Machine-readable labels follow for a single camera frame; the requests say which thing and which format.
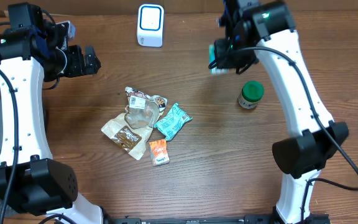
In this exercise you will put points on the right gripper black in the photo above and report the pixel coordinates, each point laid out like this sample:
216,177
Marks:
220,51

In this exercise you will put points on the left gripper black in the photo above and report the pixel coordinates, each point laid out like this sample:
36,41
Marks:
79,68

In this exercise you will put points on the teal white small packet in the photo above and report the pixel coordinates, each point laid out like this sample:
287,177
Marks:
215,70

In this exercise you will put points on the green lid jar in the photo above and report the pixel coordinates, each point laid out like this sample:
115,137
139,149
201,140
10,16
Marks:
251,93

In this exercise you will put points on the brown white snack pouch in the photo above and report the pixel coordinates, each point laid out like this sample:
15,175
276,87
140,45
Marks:
131,129

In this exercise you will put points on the teal snack packet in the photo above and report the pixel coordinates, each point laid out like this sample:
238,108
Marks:
172,123

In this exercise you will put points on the orange red snack packet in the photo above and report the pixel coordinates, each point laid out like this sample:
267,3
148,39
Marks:
158,152

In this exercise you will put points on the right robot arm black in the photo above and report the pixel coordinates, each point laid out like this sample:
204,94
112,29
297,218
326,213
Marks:
266,34

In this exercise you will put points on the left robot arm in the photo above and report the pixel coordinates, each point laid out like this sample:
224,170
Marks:
34,49

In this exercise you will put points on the white barcode scanner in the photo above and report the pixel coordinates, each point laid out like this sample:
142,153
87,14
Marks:
150,25

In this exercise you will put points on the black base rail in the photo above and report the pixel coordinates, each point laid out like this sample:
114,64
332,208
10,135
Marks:
197,220

